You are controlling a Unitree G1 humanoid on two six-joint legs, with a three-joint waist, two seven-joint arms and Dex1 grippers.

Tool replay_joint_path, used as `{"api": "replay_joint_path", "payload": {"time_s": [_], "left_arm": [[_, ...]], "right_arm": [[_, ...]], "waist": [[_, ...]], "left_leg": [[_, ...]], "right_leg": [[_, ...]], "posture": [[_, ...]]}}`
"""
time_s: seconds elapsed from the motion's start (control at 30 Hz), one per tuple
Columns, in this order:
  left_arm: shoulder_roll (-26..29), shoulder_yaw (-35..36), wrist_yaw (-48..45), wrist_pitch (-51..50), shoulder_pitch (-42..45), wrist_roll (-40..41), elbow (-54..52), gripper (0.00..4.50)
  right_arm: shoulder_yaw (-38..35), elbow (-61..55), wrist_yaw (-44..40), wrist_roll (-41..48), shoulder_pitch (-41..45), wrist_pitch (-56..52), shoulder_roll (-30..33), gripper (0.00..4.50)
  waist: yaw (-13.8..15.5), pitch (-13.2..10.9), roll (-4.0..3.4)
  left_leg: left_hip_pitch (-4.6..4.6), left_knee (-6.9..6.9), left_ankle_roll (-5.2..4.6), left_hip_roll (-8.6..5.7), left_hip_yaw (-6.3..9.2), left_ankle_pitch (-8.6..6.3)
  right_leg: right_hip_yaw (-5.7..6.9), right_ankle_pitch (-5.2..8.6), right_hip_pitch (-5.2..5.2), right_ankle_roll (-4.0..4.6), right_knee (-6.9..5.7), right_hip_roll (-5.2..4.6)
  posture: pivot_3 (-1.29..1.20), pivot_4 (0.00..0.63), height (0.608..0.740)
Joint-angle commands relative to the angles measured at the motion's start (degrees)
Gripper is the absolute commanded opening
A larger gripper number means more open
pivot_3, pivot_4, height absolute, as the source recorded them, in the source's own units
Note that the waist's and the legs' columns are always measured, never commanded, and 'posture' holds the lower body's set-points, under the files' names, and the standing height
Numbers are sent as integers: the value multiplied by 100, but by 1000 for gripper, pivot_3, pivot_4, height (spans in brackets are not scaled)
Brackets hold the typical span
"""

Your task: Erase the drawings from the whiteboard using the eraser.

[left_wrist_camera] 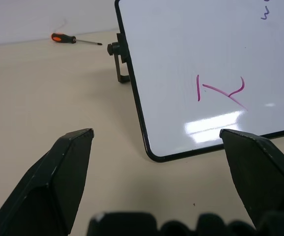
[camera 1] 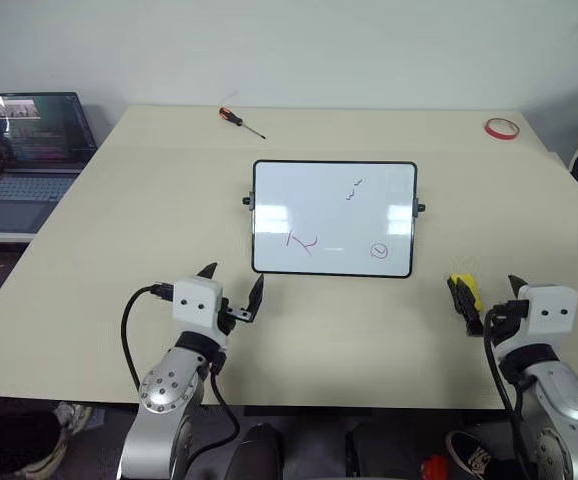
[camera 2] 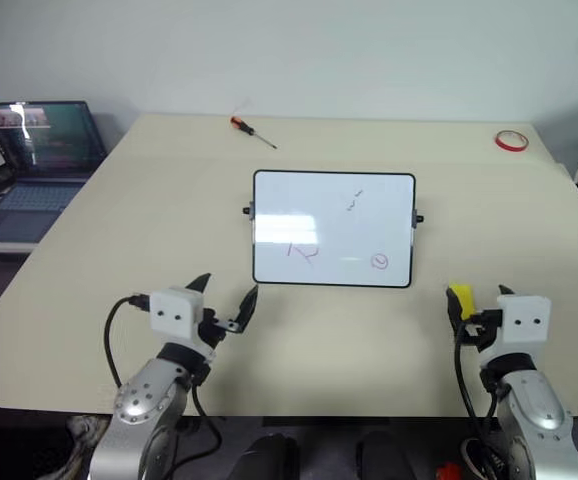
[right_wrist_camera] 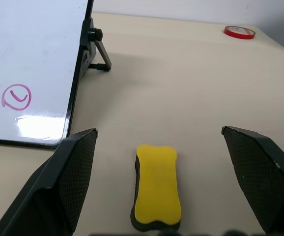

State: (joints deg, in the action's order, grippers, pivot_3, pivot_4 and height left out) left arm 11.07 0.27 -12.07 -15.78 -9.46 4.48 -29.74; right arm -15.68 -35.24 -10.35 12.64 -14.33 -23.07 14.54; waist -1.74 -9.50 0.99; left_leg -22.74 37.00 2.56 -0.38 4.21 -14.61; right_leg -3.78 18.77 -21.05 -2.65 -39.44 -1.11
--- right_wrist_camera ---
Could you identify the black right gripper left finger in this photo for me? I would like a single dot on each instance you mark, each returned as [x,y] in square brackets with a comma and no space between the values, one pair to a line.
[58,177]

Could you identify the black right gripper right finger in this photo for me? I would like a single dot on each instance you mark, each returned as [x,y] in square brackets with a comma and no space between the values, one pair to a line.
[257,177]

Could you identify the yellow and black eraser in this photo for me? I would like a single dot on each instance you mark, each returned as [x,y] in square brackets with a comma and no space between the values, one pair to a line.
[156,182]

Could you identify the black framed whiteboard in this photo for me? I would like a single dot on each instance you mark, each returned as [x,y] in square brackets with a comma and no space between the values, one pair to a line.
[31,73]

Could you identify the black whiteboard stand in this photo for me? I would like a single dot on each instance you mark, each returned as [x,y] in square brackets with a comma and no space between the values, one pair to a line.
[94,49]

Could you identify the red tape roll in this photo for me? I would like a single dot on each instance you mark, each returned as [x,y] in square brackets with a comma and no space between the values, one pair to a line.
[239,32]

